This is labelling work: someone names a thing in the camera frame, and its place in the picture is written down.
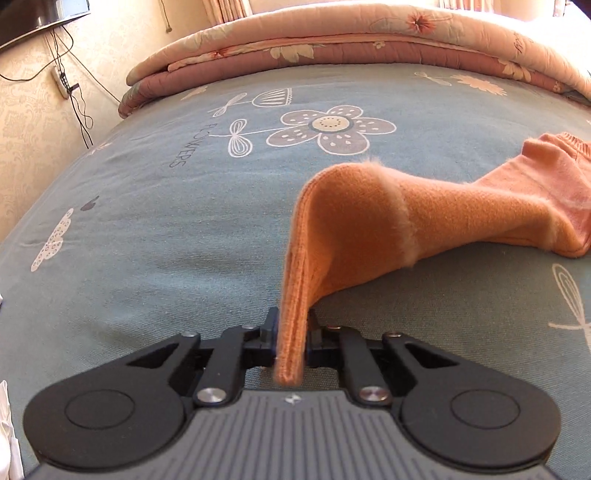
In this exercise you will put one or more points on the black television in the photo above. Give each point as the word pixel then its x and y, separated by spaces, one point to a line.
pixel 32 16

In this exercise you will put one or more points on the bed with blue floral sheet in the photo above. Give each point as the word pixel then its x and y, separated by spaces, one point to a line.
pixel 161 230

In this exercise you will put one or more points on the white cloth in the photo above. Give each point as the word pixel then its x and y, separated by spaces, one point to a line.
pixel 7 415

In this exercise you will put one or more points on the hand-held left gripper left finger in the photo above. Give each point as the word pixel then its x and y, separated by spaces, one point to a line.
pixel 270 341

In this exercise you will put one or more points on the folded pink floral quilt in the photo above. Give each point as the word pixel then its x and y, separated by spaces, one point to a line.
pixel 323 41

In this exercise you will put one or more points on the pink patterned curtain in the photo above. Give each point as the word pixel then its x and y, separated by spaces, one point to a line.
pixel 226 9

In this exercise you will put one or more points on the white power strip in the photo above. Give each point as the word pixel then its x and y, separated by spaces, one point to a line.
pixel 61 82

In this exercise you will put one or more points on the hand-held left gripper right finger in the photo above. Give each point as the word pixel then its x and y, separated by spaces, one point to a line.
pixel 316 344

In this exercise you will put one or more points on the orange knit sweater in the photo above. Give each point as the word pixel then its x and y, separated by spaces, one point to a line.
pixel 360 212

